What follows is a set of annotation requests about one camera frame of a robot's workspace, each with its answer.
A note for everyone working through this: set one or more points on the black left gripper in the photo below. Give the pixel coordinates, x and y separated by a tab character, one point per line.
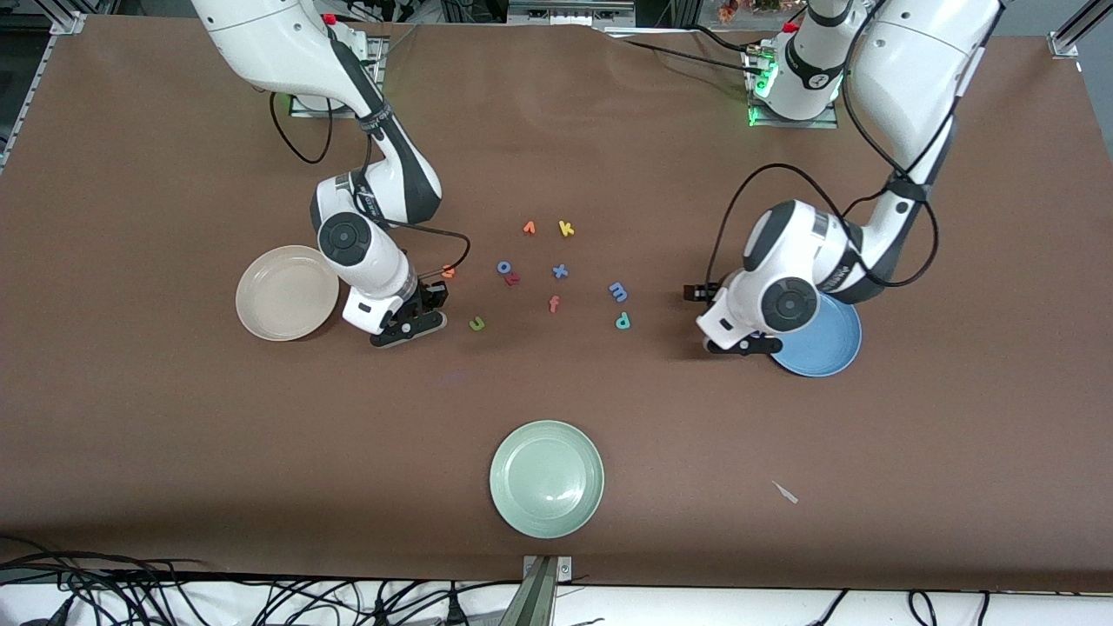
698	293

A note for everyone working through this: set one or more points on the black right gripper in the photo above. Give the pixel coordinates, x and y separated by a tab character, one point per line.
432	296

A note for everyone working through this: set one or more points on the blue letter m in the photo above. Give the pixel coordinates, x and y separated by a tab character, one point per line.
617	287

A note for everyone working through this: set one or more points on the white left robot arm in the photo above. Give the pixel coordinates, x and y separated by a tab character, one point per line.
913	69

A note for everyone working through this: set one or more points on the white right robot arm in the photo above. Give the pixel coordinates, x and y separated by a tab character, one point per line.
387	265

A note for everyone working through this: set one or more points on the blue plate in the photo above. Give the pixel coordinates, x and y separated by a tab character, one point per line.
826	343

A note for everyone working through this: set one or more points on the beige plate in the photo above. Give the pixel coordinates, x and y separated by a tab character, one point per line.
287	296

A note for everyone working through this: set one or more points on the green plate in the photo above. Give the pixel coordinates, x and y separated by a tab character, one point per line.
546	478

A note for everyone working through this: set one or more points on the white paper scrap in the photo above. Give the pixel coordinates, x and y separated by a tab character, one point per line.
787	495

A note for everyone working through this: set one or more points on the brown table cover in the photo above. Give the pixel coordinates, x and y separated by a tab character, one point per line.
261	435

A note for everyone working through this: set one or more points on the grey power strip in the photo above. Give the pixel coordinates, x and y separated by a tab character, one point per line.
565	13

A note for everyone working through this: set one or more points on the metal mount post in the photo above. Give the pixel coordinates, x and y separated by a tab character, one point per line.
539	600

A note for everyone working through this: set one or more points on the aluminium frame rail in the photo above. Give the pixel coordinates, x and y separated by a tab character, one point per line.
1065	43
68	23

